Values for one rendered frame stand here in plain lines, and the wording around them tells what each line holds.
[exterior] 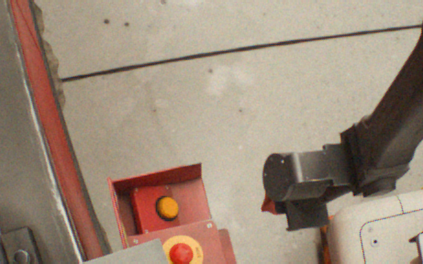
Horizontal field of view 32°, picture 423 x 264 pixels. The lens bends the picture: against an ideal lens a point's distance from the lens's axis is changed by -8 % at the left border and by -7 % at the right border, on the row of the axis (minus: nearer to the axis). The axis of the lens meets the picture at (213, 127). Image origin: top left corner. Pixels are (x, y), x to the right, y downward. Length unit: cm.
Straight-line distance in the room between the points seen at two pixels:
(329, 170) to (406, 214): 101
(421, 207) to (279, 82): 61
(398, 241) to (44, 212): 95
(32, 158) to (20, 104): 10
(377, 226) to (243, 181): 46
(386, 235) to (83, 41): 105
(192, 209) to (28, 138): 33
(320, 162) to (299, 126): 129
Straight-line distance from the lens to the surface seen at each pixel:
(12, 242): 120
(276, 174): 89
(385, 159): 81
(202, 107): 217
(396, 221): 187
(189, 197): 138
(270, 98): 219
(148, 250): 107
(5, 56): 133
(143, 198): 135
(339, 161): 90
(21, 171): 125
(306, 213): 101
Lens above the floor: 206
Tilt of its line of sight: 73 degrees down
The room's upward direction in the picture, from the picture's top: 4 degrees clockwise
